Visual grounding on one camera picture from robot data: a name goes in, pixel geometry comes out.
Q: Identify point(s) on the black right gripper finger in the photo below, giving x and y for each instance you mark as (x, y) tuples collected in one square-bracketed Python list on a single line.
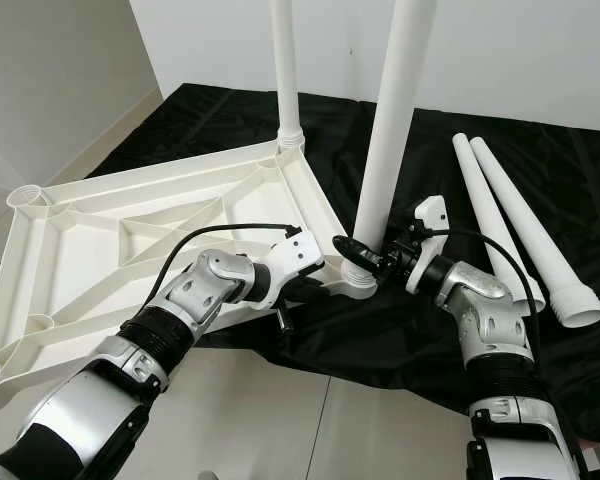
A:
[(356, 256), (407, 234)]

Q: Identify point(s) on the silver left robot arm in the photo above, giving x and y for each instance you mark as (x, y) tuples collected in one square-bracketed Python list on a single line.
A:
[(170, 315)]

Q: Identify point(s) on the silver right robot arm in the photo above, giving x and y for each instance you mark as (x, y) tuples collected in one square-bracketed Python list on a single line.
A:
[(490, 320)]

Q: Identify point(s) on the black tablecloth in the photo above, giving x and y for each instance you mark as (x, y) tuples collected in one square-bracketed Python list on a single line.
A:
[(390, 340)]

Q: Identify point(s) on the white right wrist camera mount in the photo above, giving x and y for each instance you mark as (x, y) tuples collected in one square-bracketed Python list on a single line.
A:
[(432, 220)]

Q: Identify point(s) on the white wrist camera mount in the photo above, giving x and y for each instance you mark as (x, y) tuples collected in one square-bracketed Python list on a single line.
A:
[(290, 258), (432, 220)]

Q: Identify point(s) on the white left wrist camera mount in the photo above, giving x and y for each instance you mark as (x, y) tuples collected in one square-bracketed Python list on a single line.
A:
[(290, 258)]

